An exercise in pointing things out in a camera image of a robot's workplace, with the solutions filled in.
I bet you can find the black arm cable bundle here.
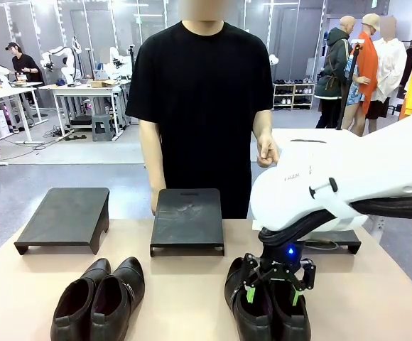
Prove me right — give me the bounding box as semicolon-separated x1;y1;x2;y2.
258;193;412;249

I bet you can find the mannequin in dark green jacket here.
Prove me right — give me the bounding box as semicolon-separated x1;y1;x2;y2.
313;15;357;129

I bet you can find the mannequin in orange garment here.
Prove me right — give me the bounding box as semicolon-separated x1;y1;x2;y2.
340;13;381;137

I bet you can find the person in black t-shirt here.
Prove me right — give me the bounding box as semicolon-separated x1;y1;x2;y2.
125;19;274;220

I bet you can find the black shoe stand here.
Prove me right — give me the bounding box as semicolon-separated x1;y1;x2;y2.
149;188;225;257
300;229;362;255
13;187;111;256

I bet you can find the white desk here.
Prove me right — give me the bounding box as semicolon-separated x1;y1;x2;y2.
0;84;48;145

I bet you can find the grey plastic stool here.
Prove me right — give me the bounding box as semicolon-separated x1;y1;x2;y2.
91;114;116;143

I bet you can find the white shoe rack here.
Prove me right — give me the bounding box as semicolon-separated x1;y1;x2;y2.
272;82;316;111

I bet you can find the person with black cap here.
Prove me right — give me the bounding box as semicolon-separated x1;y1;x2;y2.
4;41;45;124

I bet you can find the plain black leather shoe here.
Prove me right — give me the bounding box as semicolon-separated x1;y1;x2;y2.
50;258;112;341
269;279;313;341

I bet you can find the black shoe with buckle strap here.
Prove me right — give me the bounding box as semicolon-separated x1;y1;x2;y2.
224;256;275;341
90;256;146;341

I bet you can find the white work table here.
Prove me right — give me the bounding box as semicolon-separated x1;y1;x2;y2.
38;82;131;139

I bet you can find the person's right hand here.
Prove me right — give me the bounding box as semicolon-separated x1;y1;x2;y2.
150;188;167;216

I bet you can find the person's right forearm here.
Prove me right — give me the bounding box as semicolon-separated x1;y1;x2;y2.
139;141;168;195

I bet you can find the person's left forearm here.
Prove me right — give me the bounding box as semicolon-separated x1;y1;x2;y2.
251;109;274;140

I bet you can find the person's left hand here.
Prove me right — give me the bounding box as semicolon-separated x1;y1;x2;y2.
255;134;282;168

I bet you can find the black camera tripod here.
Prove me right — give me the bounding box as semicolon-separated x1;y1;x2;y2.
335;39;366;131

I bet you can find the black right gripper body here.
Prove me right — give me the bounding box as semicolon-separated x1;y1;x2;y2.
259;240;307;282

